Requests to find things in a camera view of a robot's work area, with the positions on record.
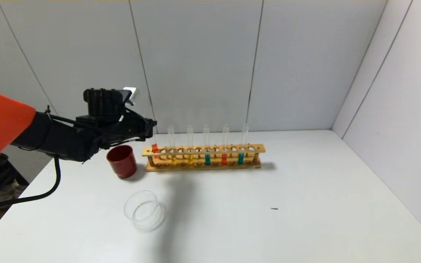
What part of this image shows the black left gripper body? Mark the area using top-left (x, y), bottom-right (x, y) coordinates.
top-left (124, 109), bottom-right (153, 142)

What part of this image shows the test tube with red pigment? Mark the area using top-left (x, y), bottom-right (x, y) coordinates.
top-left (221, 124), bottom-right (229, 165)
top-left (150, 126), bottom-right (161, 156)

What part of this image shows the test tube with yellow pigment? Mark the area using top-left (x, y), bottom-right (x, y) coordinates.
top-left (186, 125), bottom-right (195, 167)
top-left (168, 125), bottom-right (178, 167)

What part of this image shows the wooden test tube rack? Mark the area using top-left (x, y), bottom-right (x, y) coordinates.
top-left (142, 144), bottom-right (266, 172)

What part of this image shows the test tube with teal pigment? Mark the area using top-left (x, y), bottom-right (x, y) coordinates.
top-left (203, 125), bottom-right (211, 166)
top-left (237, 123), bottom-right (249, 165)

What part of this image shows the dark red cup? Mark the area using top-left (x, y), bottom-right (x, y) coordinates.
top-left (107, 145), bottom-right (138, 179)

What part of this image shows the clear glass beaker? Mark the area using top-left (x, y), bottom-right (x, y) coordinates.
top-left (124, 190), bottom-right (166, 231)

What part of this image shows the white shoe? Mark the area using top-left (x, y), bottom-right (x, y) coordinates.
top-left (0, 181), bottom-right (26, 203)

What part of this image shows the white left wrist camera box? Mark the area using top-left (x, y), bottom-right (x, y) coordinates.
top-left (123, 87), bottom-right (138, 103)

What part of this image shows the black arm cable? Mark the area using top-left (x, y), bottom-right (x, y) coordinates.
top-left (0, 155), bottom-right (61, 213)

